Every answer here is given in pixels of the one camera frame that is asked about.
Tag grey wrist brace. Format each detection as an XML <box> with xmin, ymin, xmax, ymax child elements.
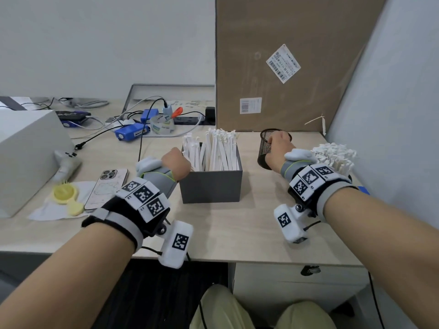
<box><xmin>280</xmin><ymin>149</ymin><xmax>318</xmax><ymax>182</ymax></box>
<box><xmin>136</xmin><ymin>156</ymin><xmax>177</xmax><ymax>199</ymax></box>

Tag grey handheld controller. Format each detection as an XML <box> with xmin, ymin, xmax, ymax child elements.
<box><xmin>52</xmin><ymin>149</ymin><xmax>83</xmax><ymax>184</ymax></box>

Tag black power strip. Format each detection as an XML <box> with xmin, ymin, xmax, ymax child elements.
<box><xmin>173</xmin><ymin>106</ymin><xmax>216</xmax><ymax>126</ymax></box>

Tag small white barcode label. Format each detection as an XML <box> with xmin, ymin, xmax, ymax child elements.
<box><xmin>239</xmin><ymin>97</ymin><xmax>262</xmax><ymax>115</ymax></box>

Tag black right wrist strap with markers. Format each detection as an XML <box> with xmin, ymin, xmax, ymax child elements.
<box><xmin>288</xmin><ymin>163</ymin><xmax>359</xmax><ymax>223</ymax></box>

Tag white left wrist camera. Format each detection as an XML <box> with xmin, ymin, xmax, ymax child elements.
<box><xmin>158</xmin><ymin>220</ymin><xmax>194</xmax><ymax>270</ymax></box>

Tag grey shallow tray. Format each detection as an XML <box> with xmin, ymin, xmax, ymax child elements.
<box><xmin>121</xmin><ymin>83</ymin><xmax>216</xmax><ymax>114</ymax></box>

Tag person's beige trousers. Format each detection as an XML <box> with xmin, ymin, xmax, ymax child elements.
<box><xmin>189</xmin><ymin>284</ymin><xmax>339</xmax><ymax>329</ymax></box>

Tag black and blue device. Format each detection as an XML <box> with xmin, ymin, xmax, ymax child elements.
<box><xmin>55</xmin><ymin>110</ymin><xmax>92</xmax><ymax>128</ymax></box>

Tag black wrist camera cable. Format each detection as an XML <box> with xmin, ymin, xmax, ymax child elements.
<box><xmin>368</xmin><ymin>272</ymin><xmax>385</xmax><ymax>329</ymax></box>
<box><xmin>142</xmin><ymin>246</ymin><xmax>208</xmax><ymax>329</ymax></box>

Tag white shipping label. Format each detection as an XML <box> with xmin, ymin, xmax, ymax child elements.
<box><xmin>265</xmin><ymin>44</ymin><xmax>302</xmax><ymax>85</ymax></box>

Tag coil of grey cables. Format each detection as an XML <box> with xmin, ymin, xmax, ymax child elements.
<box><xmin>58</xmin><ymin>97</ymin><xmax>110</xmax><ymax>109</ymax></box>

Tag black left wrist strap with markers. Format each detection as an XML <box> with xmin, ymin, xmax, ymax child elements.
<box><xmin>82</xmin><ymin>177</ymin><xmax>171</xmax><ymax>252</ymax></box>

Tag white cable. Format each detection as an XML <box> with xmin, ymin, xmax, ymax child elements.
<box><xmin>70</xmin><ymin>95</ymin><xmax>206</xmax><ymax>140</ymax></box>

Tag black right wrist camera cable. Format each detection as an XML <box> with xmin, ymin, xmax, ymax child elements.
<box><xmin>368</xmin><ymin>272</ymin><xmax>385</xmax><ymax>329</ymax></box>

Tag person's left hand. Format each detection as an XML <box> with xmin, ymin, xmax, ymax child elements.
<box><xmin>161</xmin><ymin>147</ymin><xmax>192</xmax><ymax>183</ymax></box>

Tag bunch of white wrapped sticks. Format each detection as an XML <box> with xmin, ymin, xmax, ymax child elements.
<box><xmin>181</xmin><ymin>128</ymin><xmax>240</xmax><ymax>172</ymax></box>

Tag blue rectangular battery pack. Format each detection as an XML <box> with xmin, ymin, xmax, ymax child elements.
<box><xmin>114</xmin><ymin>123</ymin><xmax>151</xmax><ymax>142</ymax></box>

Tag black left wrist camera cable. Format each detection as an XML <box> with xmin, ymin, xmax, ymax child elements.
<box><xmin>142</xmin><ymin>246</ymin><xmax>208</xmax><ymax>329</ymax></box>

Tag yellow plastic lid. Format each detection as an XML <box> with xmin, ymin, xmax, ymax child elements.
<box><xmin>51</xmin><ymin>183</ymin><xmax>85</xmax><ymax>216</ymax></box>

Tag smartphone with clear case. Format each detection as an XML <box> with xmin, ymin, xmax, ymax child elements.
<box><xmin>84</xmin><ymin>168</ymin><xmax>129</xmax><ymax>211</ymax></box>

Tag white drawer cabinet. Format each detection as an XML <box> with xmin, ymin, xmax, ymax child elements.
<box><xmin>228</xmin><ymin>263</ymin><xmax>369</xmax><ymax>323</ymax></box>

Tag grey square box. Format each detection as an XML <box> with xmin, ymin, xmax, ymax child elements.
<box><xmin>179</xmin><ymin>143</ymin><xmax>243</xmax><ymax>204</ymax></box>

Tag person's right hand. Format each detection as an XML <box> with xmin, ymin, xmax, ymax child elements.
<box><xmin>265</xmin><ymin>130</ymin><xmax>296</xmax><ymax>174</ymax></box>

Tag grey left wrist brace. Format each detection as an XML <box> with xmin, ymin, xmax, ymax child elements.
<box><xmin>136</xmin><ymin>156</ymin><xmax>177</xmax><ymax>199</ymax></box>

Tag clear tape roll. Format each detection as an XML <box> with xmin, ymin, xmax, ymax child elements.
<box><xmin>150</xmin><ymin>114</ymin><xmax>175</xmax><ymax>135</ymax></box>

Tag grey right wrist brace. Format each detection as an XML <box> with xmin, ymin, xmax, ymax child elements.
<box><xmin>280</xmin><ymin>149</ymin><xmax>318</xmax><ymax>182</ymax></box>

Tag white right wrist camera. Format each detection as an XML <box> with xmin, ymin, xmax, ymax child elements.
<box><xmin>273</xmin><ymin>203</ymin><xmax>310</xmax><ymax>244</ymax></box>

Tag person's left forearm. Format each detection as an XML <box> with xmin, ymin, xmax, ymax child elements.
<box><xmin>0</xmin><ymin>223</ymin><xmax>136</xmax><ymax>329</ymax></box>

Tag white twisted paper wrapper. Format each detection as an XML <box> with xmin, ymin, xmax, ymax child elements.
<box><xmin>304</xmin><ymin>114</ymin><xmax>327</xmax><ymax>137</ymax></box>

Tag small blue box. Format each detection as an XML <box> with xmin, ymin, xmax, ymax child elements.
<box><xmin>140</xmin><ymin>108</ymin><xmax>160</xmax><ymax>124</ymax></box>

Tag brown cardboard sheet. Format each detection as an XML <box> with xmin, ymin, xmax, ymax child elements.
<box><xmin>215</xmin><ymin>0</ymin><xmax>388</xmax><ymax>133</ymax></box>

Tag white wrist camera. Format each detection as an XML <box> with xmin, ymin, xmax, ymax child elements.
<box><xmin>158</xmin><ymin>220</ymin><xmax>194</xmax><ymax>270</ymax></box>
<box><xmin>273</xmin><ymin>203</ymin><xmax>310</xmax><ymax>244</ymax></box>

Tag pile of white wrapped sticks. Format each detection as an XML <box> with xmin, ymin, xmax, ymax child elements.
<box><xmin>310</xmin><ymin>143</ymin><xmax>357</xmax><ymax>177</ymax></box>

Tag black mesh pen cup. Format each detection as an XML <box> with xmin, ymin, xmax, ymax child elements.
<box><xmin>257</xmin><ymin>129</ymin><xmax>293</xmax><ymax>170</ymax></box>

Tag black wrist strap with markers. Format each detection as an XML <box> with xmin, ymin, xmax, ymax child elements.
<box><xmin>82</xmin><ymin>177</ymin><xmax>171</xmax><ymax>252</ymax></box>
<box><xmin>288</xmin><ymin>163</ymin><xmax>359</xmax><ymax>223</ymax></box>

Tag white tissue paper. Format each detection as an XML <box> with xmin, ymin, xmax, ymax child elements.
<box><xmin>27</xmin><ymin>181</ymin><xmax>97</xmax><ymax>222</ymax></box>

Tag large white box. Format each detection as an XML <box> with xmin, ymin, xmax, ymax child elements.
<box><xmin>0</xmin><ymin>109</ymin><xmax>75</xmax><ymax>219</ymax></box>

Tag person's right forearm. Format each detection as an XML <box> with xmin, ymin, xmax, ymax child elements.
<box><xmin>324</xmin><ymin>187</ymin><xmax>439</xmax><ymax>329</ymax></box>

